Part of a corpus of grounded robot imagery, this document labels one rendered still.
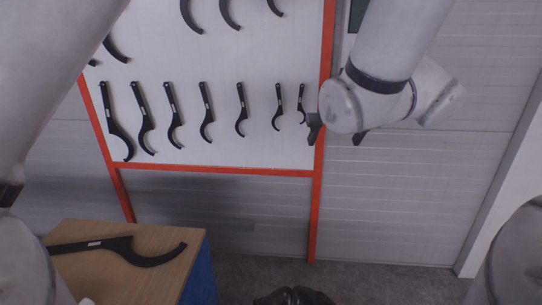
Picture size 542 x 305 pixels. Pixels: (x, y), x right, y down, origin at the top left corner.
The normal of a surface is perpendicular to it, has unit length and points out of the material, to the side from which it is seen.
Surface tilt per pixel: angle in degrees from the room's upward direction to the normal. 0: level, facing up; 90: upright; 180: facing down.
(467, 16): 90
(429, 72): 27
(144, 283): 0
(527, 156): 90
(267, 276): 0
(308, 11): 90
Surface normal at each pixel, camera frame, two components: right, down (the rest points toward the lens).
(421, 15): -0.07, 0.72
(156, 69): -0.11, 0.46
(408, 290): -0.02, -0.88
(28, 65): 0.84, 0.07
